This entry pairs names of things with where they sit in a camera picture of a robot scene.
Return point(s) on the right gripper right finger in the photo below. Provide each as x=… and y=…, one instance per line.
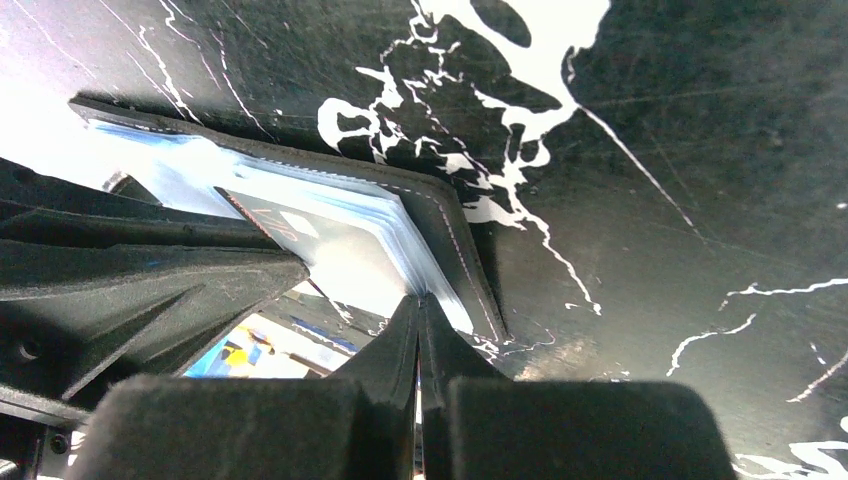
x=479, y=424

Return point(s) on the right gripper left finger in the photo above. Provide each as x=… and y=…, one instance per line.
x=357, y=423

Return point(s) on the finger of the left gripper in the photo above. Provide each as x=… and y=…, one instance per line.
x=70, y=316
x=49, y=211

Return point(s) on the black leather card holder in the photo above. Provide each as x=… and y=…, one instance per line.
x=368, y=233

